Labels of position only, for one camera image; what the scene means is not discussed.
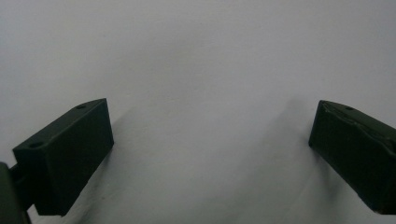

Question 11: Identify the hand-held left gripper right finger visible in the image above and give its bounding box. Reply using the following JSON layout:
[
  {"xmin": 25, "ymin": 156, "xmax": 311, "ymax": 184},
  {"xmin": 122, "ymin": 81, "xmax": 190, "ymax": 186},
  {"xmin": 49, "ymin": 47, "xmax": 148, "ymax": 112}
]
[{"xmin": 307, "ymin": 99, "xmax": 396, "ymax": 216}]

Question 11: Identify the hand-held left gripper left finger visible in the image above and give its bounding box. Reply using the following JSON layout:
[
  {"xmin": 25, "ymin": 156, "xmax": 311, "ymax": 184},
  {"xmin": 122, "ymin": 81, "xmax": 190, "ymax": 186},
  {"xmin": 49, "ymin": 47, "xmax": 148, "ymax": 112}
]
[{"xmin": 12, "ymin": 98, "xmax": 115, "ymax": 217}]

